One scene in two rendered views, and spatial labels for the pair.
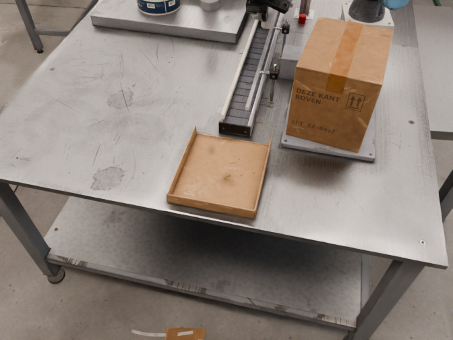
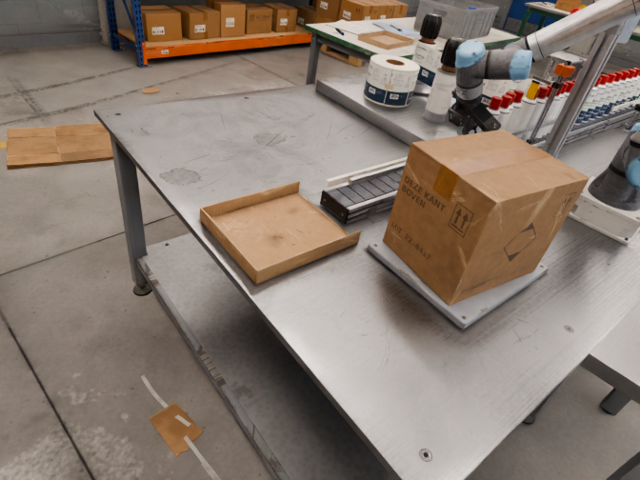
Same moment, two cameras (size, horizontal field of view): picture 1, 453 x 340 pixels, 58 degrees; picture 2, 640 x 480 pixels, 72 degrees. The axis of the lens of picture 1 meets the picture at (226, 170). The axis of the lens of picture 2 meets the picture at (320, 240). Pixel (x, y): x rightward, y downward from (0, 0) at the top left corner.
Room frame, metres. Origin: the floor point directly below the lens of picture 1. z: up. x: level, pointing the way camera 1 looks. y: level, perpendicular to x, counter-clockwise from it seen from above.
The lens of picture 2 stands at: (0.15, -0.54, 1.50)
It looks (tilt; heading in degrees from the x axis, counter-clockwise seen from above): 37 degrees down; 32
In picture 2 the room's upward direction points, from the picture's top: 11 degrees clockwise
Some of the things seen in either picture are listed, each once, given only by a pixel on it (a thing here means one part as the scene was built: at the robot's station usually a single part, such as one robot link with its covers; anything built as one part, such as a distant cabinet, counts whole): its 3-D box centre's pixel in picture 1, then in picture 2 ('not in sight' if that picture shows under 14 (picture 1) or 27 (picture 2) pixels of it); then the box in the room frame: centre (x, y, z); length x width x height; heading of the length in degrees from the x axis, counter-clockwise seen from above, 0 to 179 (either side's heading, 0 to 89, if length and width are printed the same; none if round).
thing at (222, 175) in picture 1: (222, 168); (280, 225); (0.83, 0.01, 0.85); 0.30 x 0.26 x 0.04; 167
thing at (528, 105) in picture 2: not in sight; (522, 115); (1.86, -0.22, 0.98); 0.05 x 0.05 x 0.20
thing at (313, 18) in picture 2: not in sight; (348, 22); (5.19, 2.81, 0.32); 1.20 x 0.83 x 0.64; 82
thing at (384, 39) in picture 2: not in sight; (386, 39); (2.95, 1.00, 0.82); 0.34 x 0.24 x 0.03; 179
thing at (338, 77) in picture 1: (338, 83); (477, 211); (1.08, -0.36, 0.99); 0.30 x 0.24 x 0.27; 159
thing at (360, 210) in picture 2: (272, 10); (501, 151); (1.80, -0.21, 0.85); 1.65 x 0.11 x 0.05; 167
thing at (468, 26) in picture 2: not in sight; (455, 17); (3.87, 0.93, 0.91); 0.60 x 0.40 x 0.22; 177
